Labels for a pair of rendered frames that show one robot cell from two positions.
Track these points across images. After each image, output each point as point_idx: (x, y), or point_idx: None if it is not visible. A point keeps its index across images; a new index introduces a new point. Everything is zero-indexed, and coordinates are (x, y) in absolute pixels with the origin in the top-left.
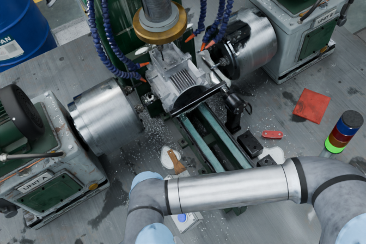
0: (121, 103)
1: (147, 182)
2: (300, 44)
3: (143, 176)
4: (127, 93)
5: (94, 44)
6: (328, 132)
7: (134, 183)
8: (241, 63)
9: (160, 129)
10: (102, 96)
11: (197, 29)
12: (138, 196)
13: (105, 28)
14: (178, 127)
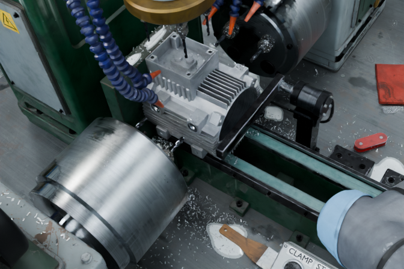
0: (143, 151)
1: (363, 205)
2: None
3: (343, 200)
4: (145, 132)
5: (85, 38)
6: None
7: (336, 219)
8: (297, 37)
9: (188, 201)
10: (103, 149)
11: None
12: (373, 231)
13: (91, 11)
14: (221, 182)
